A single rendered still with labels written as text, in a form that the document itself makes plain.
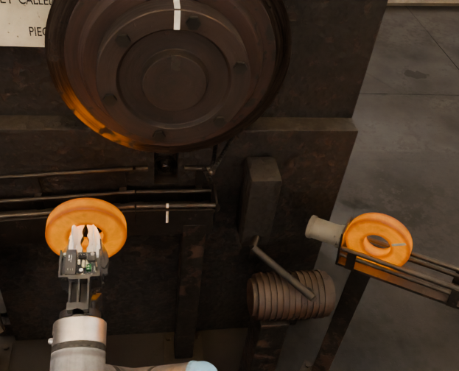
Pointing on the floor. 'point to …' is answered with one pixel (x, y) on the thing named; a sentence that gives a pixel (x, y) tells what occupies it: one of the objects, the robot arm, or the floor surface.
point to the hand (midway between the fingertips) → (86, 224)
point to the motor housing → (281, 313)
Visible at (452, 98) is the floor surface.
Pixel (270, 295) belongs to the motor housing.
